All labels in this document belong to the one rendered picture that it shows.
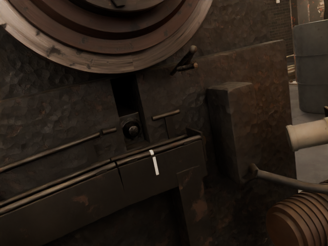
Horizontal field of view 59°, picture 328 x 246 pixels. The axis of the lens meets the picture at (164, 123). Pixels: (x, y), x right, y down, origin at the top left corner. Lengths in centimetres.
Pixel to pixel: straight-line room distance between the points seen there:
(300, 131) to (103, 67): 43
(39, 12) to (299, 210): 63
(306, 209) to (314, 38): 256
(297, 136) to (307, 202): 15
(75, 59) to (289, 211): 53
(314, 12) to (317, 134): 412
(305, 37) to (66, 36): 283
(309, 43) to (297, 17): 183
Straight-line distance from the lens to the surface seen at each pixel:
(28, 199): 59
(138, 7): 50
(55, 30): 53
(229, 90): 67
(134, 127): 70
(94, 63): 56
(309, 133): 69
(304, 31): 320
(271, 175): 70
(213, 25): 83
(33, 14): 54
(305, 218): 70
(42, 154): 65
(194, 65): 52
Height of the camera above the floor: 91
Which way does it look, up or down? 14 degrees down
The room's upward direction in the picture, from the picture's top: 11 degrees counter-clockwise
